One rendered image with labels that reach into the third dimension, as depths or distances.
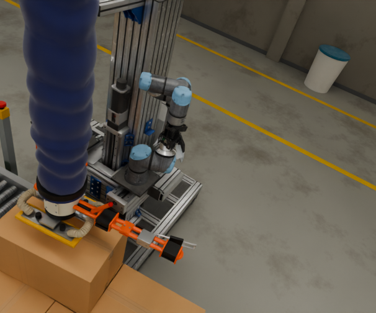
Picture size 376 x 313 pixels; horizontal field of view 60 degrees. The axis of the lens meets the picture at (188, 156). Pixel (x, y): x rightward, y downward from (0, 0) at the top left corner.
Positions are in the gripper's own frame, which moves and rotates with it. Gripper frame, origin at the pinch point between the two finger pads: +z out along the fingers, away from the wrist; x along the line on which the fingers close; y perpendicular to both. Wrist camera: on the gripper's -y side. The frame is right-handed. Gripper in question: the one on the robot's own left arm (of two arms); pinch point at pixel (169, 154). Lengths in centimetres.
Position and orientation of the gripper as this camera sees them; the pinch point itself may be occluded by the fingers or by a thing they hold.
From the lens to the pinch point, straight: 152.4
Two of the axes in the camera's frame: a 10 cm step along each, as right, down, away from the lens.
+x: 8.5, 4.8, -2.4
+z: -2.3, 7.3, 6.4
